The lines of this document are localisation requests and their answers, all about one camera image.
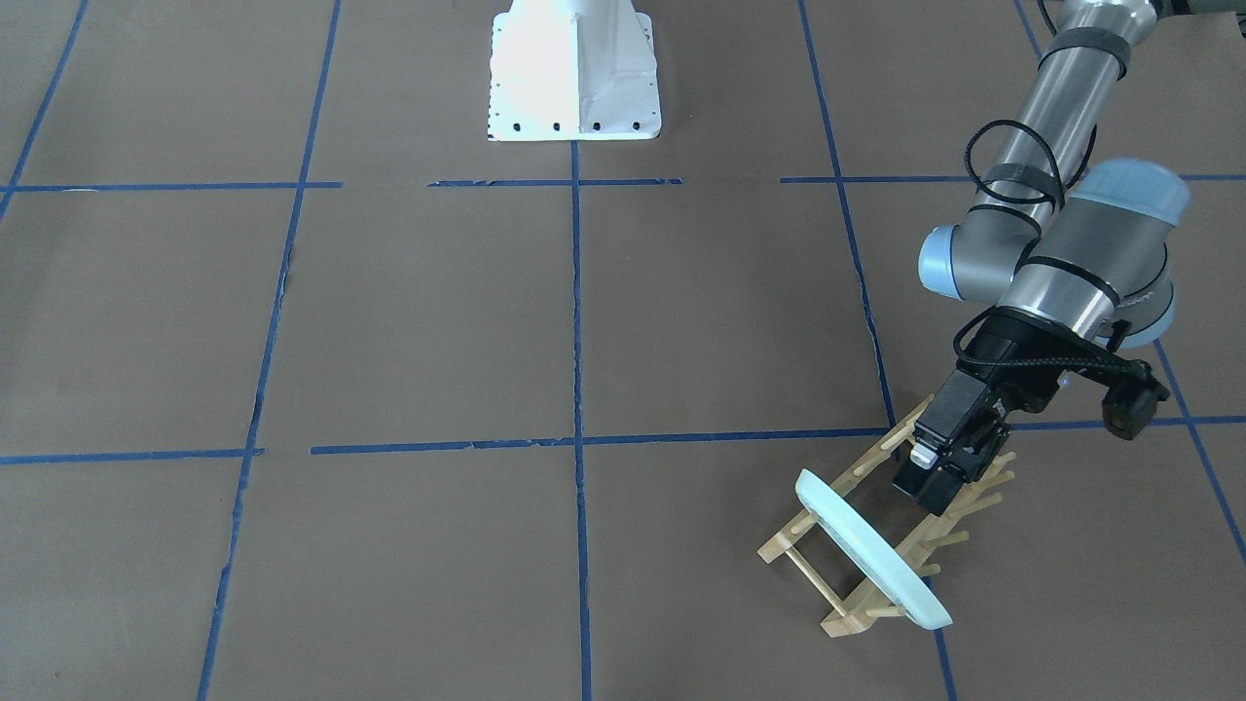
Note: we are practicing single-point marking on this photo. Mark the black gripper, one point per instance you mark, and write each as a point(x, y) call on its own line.
point(1012, 372)

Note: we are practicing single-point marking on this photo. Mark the pale green ceramic plate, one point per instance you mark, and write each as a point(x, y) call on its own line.
point(871, 553)

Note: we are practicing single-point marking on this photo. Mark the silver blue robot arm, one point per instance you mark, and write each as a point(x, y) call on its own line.
point(1069, 260)

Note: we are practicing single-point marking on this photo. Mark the wooden dish rack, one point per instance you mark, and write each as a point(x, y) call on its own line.
point(855, 604)

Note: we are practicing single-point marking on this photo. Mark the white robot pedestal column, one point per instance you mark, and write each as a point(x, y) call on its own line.
point(573, 71)

